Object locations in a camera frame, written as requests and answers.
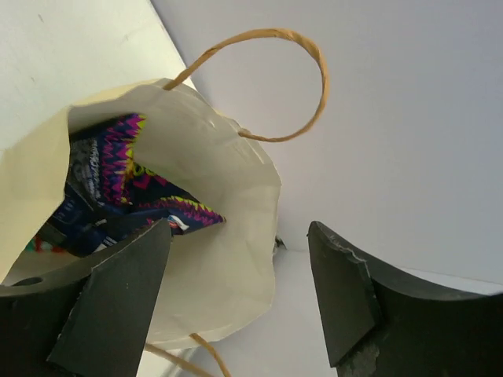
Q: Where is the tan paper bag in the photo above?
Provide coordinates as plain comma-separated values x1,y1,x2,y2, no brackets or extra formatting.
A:
1,28,329,376

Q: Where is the large blue purple snack bag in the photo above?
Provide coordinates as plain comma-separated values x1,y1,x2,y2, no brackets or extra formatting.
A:
35,113,225,257

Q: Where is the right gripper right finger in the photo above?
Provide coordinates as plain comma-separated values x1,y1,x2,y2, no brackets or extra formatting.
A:
307,221,502,376

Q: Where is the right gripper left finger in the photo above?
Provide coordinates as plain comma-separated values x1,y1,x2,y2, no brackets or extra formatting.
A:
1,220,171,376

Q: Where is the teal candy pouch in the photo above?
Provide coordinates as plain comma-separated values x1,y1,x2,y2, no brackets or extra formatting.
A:
24,236,66,254

